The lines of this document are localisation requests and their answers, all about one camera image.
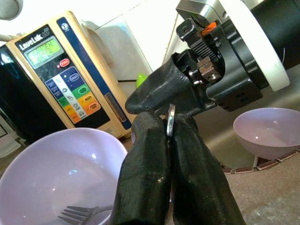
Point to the beige water ionizer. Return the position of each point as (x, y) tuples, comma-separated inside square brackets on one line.
[(70, 77)]

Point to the silver metal fork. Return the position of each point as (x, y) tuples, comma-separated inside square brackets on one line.
[(79, 212), (170, 124)]

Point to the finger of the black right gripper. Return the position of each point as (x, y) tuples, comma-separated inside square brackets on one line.
[(187, 109), (161, 89)]

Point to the small white green-capped bottle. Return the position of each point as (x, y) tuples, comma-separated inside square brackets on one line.
[(141, 79)]

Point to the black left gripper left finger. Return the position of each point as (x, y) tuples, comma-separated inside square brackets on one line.
[(145, 168)]

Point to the purple bowl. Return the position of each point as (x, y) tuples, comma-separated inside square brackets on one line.
[(58, 168), (264, 131)]

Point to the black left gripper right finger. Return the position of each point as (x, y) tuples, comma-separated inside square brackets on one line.
[(197, 178)]

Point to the clear bubble wrap sheet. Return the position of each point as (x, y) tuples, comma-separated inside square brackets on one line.
[(276, 215)]

